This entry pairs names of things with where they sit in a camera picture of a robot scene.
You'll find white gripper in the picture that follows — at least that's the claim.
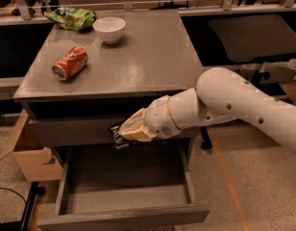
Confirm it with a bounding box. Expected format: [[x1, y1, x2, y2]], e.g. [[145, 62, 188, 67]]
[[119, 89, 232, 141]]

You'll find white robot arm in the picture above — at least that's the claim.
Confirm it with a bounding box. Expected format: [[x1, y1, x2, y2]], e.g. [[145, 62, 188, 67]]
[[118, 67, 296, 154]]

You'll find open grey lower drawer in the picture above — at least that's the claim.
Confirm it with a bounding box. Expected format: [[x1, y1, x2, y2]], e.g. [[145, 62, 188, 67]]
[[38, 141, 210, 231]]

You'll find grey drawer cabinet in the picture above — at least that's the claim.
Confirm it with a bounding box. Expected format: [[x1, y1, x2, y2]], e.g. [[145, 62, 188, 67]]
[[12, 11, 213, 178]]

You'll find closed grey upper drawer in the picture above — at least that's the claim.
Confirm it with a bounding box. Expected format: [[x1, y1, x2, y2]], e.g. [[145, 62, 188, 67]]
[[28, 110, 205, 148]]

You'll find orange crushed soda can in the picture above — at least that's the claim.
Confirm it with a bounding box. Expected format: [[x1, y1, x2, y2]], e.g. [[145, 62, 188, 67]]
[[52, 46, 88, 81]]

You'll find white ceramic bowl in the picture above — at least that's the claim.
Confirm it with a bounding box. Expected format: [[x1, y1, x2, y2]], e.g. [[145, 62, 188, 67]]
[[93, 17, 126, 44]]

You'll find brown cardboard box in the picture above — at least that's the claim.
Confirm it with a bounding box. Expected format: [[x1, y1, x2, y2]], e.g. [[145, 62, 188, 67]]
[[0, 110, 62, 182]]

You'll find green chip bag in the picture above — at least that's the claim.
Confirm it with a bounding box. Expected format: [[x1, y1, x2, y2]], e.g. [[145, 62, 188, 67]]
[[44, 7, 97, 31]]

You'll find metal railing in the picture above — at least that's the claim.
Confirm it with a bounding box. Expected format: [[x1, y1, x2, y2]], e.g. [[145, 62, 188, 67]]
[[7, 0, 296, 21]]

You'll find black cable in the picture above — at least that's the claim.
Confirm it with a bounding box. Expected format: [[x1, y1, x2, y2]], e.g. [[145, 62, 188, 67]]
[[0, 186, 28, 207]]

